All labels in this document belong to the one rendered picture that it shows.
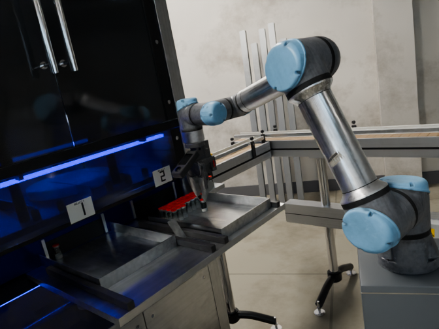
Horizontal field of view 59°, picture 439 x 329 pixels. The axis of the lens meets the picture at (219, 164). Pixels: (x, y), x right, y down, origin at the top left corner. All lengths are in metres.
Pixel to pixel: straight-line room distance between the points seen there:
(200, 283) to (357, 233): 0.90
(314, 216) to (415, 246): 1.21
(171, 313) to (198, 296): 0.15
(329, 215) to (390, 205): 1.27
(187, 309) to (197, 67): 2.93
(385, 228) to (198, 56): 3.44
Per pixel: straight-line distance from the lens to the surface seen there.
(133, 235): 1.33
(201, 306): 1.71
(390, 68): 3.73
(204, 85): 4.12
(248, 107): 1.26
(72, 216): 1.26
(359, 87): 3.89
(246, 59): 3.70
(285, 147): 2.15
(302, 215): 2.27
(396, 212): 0.94
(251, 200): 1.36
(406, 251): 1.08
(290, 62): 0.91
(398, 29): 3.73
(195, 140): 1.31
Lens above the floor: 1.35
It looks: 13 degrees down
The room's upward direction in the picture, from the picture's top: 10 degrees counter-clockwise
